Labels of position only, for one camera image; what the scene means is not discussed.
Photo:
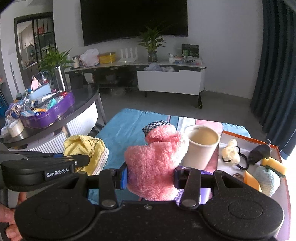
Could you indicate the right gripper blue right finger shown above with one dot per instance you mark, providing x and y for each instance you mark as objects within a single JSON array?
[{"x": 179, "y": 178}]

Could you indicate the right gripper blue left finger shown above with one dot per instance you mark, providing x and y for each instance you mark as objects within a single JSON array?
[{"x": 123, "y": 176}]

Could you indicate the pink fluffy plush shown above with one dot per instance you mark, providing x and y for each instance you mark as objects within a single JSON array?
[{"x": 151, "y": 166}]

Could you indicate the yellow striped cloth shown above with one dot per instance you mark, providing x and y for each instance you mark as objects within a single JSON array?
[{"x": 90, "y": 146}]

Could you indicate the cream scrunchie with black band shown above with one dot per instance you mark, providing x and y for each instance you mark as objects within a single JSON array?
[{"x": 232, "y": 154}]

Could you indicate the dark navy cloth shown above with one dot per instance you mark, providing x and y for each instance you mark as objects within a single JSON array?
[{"x": 258, "y": 153}]

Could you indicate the light blue knitted pouch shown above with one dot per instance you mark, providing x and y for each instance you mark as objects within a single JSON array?
[{"x": 268, "y": 180}]

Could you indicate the yellow sponge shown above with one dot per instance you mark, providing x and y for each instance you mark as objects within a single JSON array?
[{"x": 274, "y": 165}]

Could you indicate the person's left hand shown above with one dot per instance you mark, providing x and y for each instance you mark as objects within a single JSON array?
[{"x": 8, "y": 216}]

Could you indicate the purple tissue pack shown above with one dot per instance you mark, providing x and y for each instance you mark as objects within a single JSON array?
[{"x": 197, "y": 188}]

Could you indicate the beige paper cup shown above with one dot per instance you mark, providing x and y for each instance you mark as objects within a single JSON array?
[{"x": 202, "y": 143}]

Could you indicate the teal striped blanket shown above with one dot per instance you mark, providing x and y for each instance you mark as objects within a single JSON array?
[{"x": 125, "y": 129}]

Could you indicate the roll of tape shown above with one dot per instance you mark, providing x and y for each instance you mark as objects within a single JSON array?
[{"x": 15, "y": 128}]

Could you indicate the purple tray box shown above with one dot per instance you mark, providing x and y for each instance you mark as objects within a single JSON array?
[{"x": 46, "y": 119}]

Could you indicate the round dark coffee table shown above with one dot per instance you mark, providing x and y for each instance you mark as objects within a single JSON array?
[{"x": 84, "y": 98}]

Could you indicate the steel thermos bottle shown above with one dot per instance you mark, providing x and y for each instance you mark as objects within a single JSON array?
[{"x": 60, "y": 78}]

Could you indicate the long tv console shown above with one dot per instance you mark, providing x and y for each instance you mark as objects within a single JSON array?
[{"x": 124, "y": 75}]

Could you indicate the white wifi router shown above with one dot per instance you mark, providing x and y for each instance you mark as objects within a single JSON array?
[{"x": 128, "y": 55}]

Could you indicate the yellow box on console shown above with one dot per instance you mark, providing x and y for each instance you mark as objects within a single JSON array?
[{"x": 108, "y": 57}]

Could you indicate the potted bamboo plant left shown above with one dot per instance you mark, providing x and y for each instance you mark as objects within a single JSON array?
[{"x": 54, "y": 58}]

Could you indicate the potted bamboo plant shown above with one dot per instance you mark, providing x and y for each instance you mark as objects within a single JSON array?
[
  {"x": 151, "y": 40},
  {"x": 54, "y": 58}
]

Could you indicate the white plastic bag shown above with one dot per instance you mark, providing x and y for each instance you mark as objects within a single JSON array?
[{"x": 90, "y": 58}]

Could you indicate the dark blue curtain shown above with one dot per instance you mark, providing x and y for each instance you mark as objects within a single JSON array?
[{"x": 273, "y": 101}]

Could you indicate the small white jar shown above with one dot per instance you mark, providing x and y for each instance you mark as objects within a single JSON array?
[{"x": 76, "y": 61}]

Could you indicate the dark green framed box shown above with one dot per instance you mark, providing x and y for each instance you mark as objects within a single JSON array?
[{"x": 190, "y": 50}]

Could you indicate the potted bamboo plant right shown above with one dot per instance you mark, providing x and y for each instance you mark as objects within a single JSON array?
[{"x": 151, "y": 40}]

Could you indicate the large black television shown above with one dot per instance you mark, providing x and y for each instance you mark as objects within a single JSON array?
[{"x": 111, "y": 20}]

